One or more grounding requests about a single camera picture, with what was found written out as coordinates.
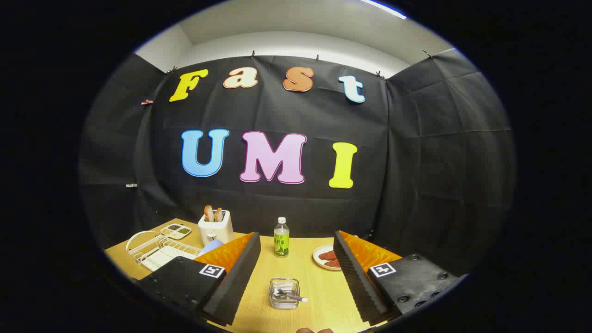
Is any spoon with striped handle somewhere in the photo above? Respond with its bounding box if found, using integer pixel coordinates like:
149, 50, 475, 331
274, 289, 308, 302

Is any green label drink bottle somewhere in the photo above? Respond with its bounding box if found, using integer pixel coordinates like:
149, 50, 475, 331
273, 217, 290, 258

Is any white oval dish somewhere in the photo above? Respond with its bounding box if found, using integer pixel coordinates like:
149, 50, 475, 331
313, 244, 343, 271

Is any black backdrop cloth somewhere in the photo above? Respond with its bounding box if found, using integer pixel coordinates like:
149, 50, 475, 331
79, 49, 516, 278

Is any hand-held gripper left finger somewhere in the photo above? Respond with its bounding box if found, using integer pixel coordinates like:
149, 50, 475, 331
132, 231, 262, 327

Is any blue plate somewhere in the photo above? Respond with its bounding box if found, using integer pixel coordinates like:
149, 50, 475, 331
198, 239, 225, 257

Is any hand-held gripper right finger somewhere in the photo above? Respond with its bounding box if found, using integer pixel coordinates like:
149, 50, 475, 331
333, 230, 468, 327

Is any white wire dish rack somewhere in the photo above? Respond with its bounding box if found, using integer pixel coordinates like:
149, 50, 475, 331
126, 230, 204, 272

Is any metal wire basket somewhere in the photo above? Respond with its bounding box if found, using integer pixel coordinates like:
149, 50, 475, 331
269, 277, 301, 310

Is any white compartment sauce tray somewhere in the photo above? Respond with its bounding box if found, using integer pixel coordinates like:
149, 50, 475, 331
160, 223, 192, 240

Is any white toaster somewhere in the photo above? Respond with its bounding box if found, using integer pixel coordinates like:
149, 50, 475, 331
198, 210, 234, 247

